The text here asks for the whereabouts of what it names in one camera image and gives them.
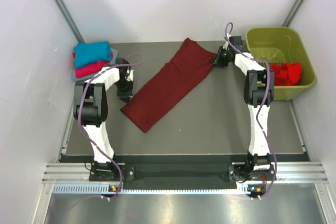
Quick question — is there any light blue folded shirt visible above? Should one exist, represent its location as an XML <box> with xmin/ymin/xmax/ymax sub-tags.
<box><xmin>70</xmin><ymin>48</ymin><xmax>119</xmax><ymax>83</ymax></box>

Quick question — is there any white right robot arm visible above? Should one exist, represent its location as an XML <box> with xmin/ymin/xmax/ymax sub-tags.
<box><xmin>211</xmin><ymin>33</ymin><xmax>275</xmax><ymax>183</ymax></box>

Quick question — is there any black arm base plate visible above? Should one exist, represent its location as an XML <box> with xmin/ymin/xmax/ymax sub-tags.
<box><xmin>89</xmin><ymin>162</ymin><xmax>275</xmax><ymax>183</ymax></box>

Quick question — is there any dark red t shirt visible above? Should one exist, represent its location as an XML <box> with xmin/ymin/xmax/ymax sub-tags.
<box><xmin>120</xmin><ymin>38</ymin><xmax>216</xmax><ymax>133</ymax></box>

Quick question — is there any aluminium frame rail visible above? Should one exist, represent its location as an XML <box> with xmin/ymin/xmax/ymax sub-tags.
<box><xmin>42</xmin><ymin>162</ymin><xmax>328</xmax><ymax>183</ymax></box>

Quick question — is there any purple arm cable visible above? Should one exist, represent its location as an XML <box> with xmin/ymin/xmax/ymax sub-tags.
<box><xmin>77</xmin><ymin>52</ymin><xmax>146</xmax><ymax>200</ymax></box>
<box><xmin>225</xmin><ymin>22</ymin><xmax>278</xmax><ymax>200</ymax></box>

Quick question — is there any olive green plastic bin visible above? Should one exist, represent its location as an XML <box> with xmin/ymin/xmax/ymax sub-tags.
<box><xmin>245</xmin><ymin>27</ymin><xmax>317</xmax><ymax>101</ymax></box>

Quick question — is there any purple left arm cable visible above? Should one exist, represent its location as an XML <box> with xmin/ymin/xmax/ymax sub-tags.
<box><xmin>77</xmin><ymin>52</ymin><xmax>146</xmax><ymax>200</ymax></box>

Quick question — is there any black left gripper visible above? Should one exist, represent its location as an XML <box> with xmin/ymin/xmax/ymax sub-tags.
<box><xmin>114</xmin><ymin>79</ymin><xmax>134</xmax><ymax>105</ymax></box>

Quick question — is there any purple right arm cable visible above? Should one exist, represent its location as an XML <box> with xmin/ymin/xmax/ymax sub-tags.
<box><xmin>225</xmin><ymin>22</ymin><xmax>278</xmax><ymax>200</ymax></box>

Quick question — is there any slotted cable duct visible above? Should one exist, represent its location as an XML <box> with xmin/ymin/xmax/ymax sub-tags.
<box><xmin>52</xmin><ymin>184</ymin><xmax>261</xmax><ymax>195</ymax></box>

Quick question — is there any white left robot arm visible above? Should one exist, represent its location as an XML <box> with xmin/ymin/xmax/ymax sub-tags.
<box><xmin>73</xmin><ymin>58</ymin><xmax>133</xmax><ymax>181</ymax></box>

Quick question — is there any bright red crumpled shirt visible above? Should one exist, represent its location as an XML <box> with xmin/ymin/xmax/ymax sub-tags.
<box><xmin>270</xmin><ymin>62</ymin><xmax>302</xmax><ymax>86</ymax></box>

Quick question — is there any teal folded shirt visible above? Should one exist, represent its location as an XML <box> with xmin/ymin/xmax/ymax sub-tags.
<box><xmin>74</xmin><ymin>41</ymin><xmax>112</xmax><ymax>69</ymax></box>

